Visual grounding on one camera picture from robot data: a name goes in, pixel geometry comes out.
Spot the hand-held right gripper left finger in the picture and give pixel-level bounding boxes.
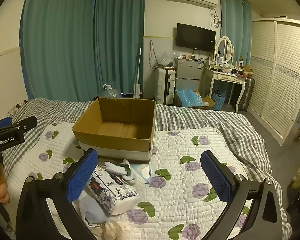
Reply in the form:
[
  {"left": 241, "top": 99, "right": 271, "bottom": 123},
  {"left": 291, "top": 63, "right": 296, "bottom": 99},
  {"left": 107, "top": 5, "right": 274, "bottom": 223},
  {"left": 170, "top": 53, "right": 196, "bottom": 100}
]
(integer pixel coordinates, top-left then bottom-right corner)
[{"left": 16, "top": 148, "right": 108, "bottom": 240}]

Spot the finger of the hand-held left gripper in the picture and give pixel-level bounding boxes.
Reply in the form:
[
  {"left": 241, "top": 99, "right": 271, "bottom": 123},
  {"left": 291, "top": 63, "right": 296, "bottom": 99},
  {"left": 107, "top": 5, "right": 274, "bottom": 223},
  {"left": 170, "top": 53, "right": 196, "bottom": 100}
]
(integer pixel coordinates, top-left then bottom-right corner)
[
  {"left": 0, "top": 117, "right": 13, "bottom": 131},
  {"left": 11, "top": 116, "right": 38, "bottom": 131}
]

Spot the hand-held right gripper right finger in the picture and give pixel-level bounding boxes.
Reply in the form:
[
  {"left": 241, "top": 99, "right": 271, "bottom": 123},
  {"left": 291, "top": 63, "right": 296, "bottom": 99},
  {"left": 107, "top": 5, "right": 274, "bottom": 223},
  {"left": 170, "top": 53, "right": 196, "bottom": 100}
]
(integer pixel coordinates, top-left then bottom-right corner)
[{"left": 200, "top": 150, "right": 283, "bottom": 240}]

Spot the white fuzzy headband green bow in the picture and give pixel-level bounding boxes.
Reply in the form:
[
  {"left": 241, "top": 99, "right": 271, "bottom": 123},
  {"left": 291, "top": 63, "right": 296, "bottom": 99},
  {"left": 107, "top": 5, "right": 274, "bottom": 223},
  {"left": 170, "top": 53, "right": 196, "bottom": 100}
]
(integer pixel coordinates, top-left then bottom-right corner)
[{"left": 104, "top": 159, "right": 138, "bottom": 187}]

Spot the pale blue soft cloth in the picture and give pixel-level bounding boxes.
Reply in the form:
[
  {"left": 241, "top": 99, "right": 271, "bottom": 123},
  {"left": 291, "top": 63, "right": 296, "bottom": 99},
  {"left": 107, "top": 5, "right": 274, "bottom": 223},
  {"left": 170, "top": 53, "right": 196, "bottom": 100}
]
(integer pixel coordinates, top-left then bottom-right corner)
[{"left": 79, "top": 195, "right": 108, "bottom": 227}]

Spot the floral tissue pack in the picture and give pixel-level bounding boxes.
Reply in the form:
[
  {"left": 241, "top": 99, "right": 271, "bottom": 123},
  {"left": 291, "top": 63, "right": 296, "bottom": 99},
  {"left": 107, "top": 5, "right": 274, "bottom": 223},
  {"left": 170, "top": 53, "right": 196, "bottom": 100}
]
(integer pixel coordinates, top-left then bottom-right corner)
[{"left": 86, "top": 165, "right": 140, "bottom": 215}]

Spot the cream fluffy cloth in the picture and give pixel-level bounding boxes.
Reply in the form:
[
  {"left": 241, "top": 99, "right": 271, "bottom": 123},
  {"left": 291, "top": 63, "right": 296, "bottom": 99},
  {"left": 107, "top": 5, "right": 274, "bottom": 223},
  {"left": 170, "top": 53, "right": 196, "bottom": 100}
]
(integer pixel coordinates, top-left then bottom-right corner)
[{"left": 94, "top": 220, "right": 133, "bottom": 240}]

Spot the brown cardboard box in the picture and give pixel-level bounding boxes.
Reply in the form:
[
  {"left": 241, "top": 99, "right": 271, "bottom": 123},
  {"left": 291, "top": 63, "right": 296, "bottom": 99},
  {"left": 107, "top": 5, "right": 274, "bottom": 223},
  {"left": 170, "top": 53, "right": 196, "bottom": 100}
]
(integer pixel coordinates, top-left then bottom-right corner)
[{"left": 72, "top": 97, "right": 157, "bottom": 164}]

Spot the patterned pillow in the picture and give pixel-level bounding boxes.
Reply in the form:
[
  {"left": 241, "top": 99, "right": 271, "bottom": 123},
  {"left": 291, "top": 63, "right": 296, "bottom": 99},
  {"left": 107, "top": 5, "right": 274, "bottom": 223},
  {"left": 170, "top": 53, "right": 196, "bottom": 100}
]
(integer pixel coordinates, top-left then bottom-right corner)
[{"left": 7, "top": 100, "right": 29, "bottom": 115}]

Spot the quilted floral mat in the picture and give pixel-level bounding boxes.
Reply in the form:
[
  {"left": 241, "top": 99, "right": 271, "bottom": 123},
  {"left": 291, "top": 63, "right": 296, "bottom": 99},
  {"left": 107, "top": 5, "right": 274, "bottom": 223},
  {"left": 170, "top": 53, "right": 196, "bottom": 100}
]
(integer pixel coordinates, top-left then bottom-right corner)
[{"left": 5, "top": 122, "right": 290, "bottom": 240}]

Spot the pale blue flat packet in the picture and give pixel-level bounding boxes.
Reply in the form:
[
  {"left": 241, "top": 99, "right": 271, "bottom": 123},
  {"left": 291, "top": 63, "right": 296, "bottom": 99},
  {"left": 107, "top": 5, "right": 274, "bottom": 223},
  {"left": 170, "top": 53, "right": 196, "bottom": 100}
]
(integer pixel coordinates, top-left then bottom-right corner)
[{"left": 130, "top": 164, "right": 155, "bottom": 184}]

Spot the grey checked bed sheet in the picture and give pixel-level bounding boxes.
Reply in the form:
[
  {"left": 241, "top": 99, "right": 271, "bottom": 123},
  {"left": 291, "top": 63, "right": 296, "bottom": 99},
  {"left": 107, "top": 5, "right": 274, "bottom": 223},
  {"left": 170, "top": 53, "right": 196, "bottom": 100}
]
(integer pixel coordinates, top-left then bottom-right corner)
[{"left": 2, "top": 97, "right": 268, "bottom": 180}]

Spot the blue laundry basket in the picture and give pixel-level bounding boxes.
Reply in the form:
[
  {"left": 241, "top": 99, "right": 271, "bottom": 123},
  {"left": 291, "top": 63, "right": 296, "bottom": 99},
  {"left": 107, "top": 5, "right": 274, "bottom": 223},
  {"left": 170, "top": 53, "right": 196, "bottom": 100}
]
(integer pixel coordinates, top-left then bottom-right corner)
[{"left": 210, "top": 91, "right": 227, "bottom": 110}]

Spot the small floor cardboard box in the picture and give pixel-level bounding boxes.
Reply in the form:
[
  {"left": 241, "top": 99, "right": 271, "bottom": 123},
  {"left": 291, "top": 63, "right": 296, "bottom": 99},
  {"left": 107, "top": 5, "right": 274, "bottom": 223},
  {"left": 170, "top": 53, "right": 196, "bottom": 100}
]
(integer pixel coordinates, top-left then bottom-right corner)
[{"left": 202, "top": 95, "right": 217, "bottom": 108}]

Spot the wide teal curtain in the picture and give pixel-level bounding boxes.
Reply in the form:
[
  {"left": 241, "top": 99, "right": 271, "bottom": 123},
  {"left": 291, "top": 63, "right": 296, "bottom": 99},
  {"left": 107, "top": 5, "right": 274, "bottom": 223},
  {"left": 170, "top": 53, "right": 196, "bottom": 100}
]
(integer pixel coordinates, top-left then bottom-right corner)
[{"left": 20, "top": 0, "right": 95, "bottom": 103}]

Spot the clear water jug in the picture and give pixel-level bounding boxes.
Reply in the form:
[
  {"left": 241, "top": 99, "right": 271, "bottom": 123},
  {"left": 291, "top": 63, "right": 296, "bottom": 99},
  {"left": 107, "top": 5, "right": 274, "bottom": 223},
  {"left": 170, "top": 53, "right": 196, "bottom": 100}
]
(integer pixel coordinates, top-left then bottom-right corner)
[{"left": 101, "top": 84, "right": 123, "bottom": 98}]

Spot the dark suitcase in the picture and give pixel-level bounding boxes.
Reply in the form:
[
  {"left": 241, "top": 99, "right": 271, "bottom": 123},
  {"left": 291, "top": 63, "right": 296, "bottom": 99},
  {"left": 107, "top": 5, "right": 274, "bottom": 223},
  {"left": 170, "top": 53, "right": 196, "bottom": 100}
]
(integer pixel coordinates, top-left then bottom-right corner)
[{"left": 240, "top": 77, "right": 255, "bottom": 112}]

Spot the white dressing table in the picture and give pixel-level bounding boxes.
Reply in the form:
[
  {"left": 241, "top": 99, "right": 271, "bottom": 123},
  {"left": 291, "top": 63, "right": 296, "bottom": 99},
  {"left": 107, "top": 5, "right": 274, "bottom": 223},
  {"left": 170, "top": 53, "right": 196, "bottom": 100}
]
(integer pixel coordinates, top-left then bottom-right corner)
[{"left": 204, "top": 66, "right": 252, "bottom": 112}]

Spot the silver fridge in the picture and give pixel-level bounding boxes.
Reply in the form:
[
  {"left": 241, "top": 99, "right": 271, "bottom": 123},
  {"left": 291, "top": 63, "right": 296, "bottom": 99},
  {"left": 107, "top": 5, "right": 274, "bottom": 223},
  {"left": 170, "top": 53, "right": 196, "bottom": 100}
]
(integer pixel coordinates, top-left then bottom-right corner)
[{"left": 174, "top": 58, "right": 203, "bottom": 105}]

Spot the white stick vacuum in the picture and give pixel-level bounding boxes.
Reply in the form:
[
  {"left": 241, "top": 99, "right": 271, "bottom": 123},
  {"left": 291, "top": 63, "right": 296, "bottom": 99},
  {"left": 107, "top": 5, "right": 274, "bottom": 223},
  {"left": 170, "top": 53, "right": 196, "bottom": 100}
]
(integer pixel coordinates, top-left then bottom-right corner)
[{"left": 134, "top": 46, "right": 142, "bottom": 98}]

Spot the white suitcase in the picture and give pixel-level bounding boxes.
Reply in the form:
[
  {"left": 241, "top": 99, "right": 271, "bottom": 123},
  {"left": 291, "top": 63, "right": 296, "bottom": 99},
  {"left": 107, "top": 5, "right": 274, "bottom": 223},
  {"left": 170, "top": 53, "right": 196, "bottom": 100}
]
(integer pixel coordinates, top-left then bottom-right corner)
[{"left": 154, "top": 67, "right": 177, "bottom": 105}]

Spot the white louvred wardrobe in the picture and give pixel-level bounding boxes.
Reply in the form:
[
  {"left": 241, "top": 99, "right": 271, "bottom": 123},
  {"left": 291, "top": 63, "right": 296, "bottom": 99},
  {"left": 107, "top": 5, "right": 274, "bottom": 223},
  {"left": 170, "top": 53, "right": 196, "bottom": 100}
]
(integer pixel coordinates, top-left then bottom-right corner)
[{"left": 247, "top": 17, "right": 300, "bottom": 145}]

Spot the clear plastic bag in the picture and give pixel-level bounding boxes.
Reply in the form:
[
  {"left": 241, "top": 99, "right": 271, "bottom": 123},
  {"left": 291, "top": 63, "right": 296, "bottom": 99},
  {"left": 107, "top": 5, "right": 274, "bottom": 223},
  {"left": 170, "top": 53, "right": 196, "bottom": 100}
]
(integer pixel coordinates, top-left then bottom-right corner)
[{"left": 158, "top": 50, "right": 180, "bottom": 68}]

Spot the white oval mirror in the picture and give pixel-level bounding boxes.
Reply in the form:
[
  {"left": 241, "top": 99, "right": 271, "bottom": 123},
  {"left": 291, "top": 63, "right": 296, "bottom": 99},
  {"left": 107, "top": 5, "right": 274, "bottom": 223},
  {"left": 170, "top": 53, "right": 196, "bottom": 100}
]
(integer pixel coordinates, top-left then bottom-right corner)
[{"left": 216, "top": 36, "right": 234, "bottom": 64}]

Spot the narrow teal curtain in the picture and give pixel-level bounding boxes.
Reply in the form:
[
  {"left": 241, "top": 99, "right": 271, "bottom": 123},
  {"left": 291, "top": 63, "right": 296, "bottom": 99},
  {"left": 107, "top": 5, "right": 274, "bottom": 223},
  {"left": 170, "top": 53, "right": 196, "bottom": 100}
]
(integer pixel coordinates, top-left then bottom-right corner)
[{"left": 220, "top": 0, "right": 252, "bottom": 65}]

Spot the hanging black cable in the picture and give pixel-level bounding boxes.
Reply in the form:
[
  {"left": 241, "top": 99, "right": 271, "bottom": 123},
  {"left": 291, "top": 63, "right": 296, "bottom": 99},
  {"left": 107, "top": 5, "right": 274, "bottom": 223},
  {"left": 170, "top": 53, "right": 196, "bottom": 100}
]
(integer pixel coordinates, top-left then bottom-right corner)
[{"left": 149, "top": 39, "right": 160, "bottom": 70}]

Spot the black wall television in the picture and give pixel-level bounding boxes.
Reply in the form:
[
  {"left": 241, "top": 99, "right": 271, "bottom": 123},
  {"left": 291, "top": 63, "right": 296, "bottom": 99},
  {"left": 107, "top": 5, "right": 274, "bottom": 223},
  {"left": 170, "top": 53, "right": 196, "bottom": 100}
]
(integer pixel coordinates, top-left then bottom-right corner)
[{"left": 176, "top": 23, "right": 216, "bottom": 53}]

